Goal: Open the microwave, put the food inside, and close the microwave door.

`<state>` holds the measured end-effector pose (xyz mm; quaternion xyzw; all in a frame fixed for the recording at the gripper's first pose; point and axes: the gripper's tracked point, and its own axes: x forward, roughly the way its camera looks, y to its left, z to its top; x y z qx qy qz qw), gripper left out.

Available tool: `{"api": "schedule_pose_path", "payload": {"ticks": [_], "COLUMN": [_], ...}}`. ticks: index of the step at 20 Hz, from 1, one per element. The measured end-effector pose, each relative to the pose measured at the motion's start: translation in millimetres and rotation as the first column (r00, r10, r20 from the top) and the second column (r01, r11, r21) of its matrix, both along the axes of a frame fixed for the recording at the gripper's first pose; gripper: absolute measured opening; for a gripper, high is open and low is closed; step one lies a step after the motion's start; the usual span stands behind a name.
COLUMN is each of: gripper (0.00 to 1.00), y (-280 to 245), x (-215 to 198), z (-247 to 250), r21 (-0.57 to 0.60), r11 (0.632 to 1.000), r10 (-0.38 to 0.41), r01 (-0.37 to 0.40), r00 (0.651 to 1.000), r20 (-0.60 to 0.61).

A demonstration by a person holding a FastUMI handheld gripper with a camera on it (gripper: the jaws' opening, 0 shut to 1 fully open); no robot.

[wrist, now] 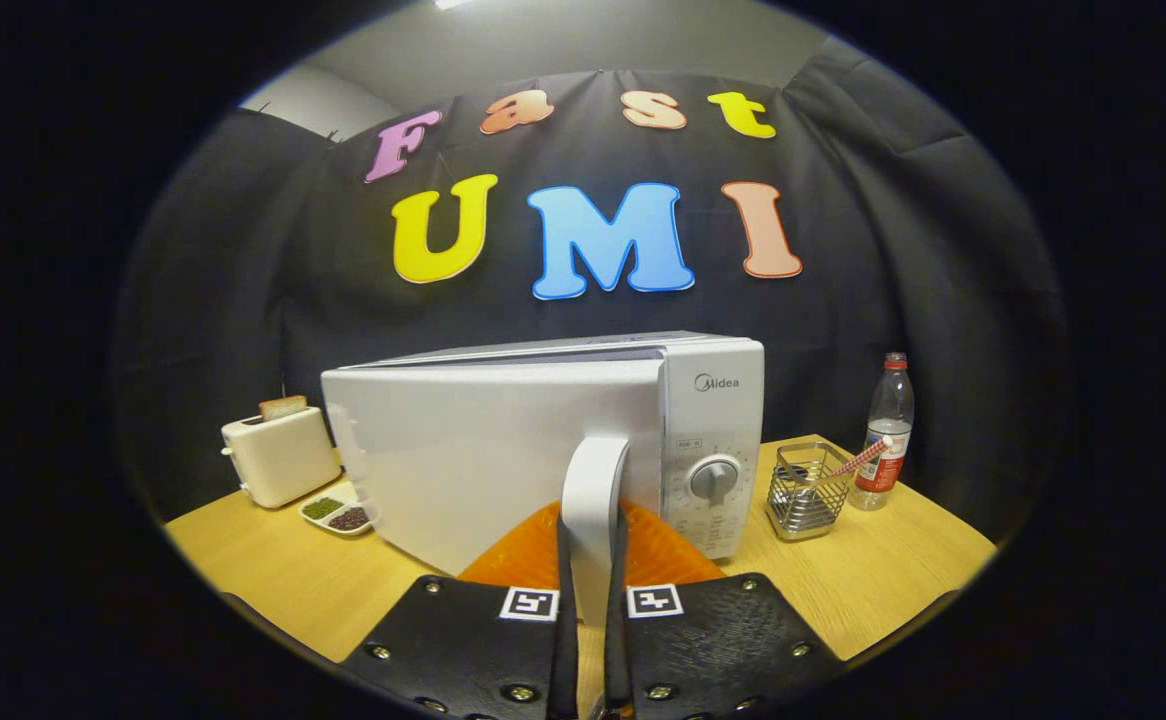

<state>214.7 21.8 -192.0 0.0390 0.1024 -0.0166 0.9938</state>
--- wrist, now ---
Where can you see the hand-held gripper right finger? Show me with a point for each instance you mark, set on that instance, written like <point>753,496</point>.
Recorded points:
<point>615,670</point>

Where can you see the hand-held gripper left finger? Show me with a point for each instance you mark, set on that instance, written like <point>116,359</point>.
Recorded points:
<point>567,670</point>

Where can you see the white toaster oven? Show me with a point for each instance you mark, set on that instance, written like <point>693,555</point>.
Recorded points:
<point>463,450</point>

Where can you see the cream bread toaster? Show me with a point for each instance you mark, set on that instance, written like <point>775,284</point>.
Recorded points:
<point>283,460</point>

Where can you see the white divided bean dish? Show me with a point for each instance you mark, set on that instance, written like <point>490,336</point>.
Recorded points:
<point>335,512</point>

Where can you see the red striped straw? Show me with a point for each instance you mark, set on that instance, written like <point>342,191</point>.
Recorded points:
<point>863,458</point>

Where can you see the clear red label water bottle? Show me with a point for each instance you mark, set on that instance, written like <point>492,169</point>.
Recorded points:
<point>888,420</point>

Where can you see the toasted bread slice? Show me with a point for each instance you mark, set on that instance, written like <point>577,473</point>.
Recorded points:
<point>283,407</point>

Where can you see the black backdrop cloth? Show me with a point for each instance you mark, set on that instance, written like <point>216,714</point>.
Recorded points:
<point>223,280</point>

